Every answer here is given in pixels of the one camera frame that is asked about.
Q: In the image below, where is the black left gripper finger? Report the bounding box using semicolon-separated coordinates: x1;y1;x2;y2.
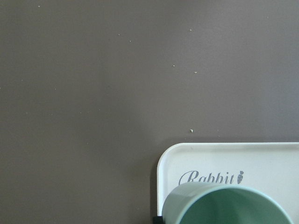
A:
152;216;164;224

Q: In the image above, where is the green cup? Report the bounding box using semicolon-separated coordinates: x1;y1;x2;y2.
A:
162;182;293;224

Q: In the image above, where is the cream rabbit tray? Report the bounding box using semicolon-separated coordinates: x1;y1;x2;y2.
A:
157;142;299;223

